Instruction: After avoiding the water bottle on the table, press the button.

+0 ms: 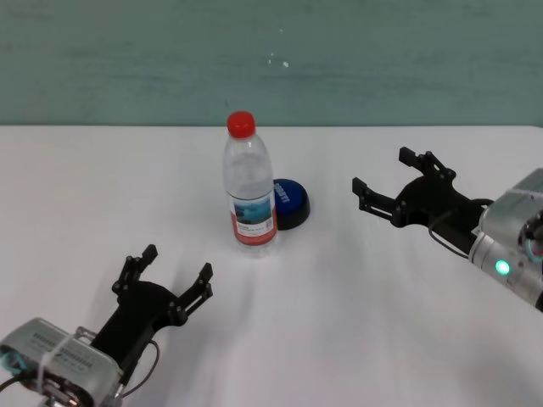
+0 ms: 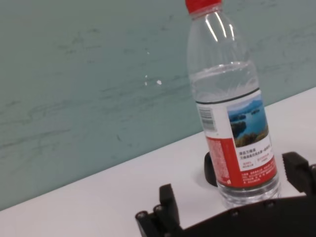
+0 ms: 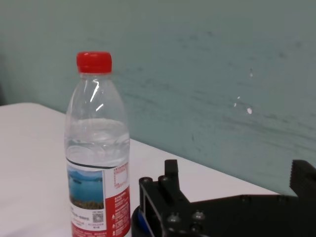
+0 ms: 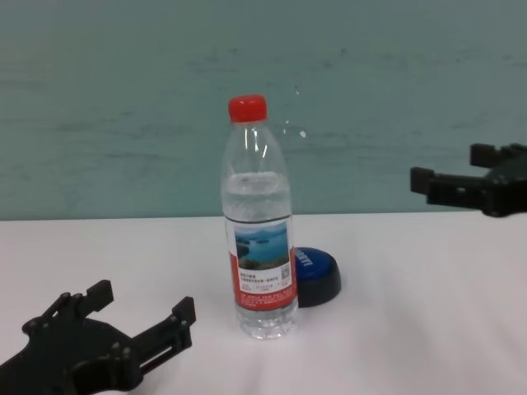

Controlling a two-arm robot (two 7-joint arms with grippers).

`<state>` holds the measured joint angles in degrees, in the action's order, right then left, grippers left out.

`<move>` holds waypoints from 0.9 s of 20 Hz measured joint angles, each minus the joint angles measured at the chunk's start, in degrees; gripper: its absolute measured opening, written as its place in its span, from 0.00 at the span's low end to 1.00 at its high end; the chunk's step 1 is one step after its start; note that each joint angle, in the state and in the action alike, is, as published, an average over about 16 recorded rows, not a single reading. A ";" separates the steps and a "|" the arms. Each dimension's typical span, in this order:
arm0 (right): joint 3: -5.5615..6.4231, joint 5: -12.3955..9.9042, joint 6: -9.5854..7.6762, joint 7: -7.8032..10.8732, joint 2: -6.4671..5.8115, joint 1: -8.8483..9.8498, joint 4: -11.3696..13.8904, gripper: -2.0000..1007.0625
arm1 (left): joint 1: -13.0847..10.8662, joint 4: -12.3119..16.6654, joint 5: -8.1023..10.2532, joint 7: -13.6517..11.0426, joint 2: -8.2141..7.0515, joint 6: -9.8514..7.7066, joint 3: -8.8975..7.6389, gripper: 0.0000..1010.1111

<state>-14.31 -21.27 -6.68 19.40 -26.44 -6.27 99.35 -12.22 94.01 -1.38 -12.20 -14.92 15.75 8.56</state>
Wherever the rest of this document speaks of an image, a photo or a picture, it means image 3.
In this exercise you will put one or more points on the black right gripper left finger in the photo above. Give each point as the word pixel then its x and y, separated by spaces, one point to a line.
pixel 170 187

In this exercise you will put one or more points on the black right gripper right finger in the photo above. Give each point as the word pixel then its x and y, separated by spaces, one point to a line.
pixel 304 180

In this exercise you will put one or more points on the blue push button black base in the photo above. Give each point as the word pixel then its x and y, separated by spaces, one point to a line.
pixel 135 224

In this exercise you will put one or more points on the clear water bottle red cap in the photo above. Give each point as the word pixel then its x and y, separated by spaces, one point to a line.
pixel 96 148

